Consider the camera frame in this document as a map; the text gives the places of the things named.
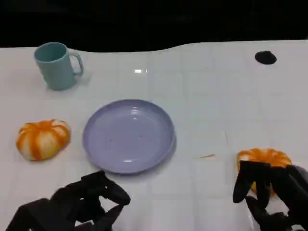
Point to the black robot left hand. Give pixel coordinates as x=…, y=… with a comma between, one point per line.
x=91, y=192

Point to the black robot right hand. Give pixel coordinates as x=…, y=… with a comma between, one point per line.
x=284, y=192

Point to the orange white toy bread roll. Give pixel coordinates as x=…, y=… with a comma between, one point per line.
x=43, y=140
x=264, y=156

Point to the lilac plate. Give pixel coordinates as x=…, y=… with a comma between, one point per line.
x=130, y=136

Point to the pale green mug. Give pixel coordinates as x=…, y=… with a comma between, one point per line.
x=57, y=72

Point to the black round table grommet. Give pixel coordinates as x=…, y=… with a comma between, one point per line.
x=265, y=57

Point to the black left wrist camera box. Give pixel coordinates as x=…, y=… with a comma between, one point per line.
x=33, y=216

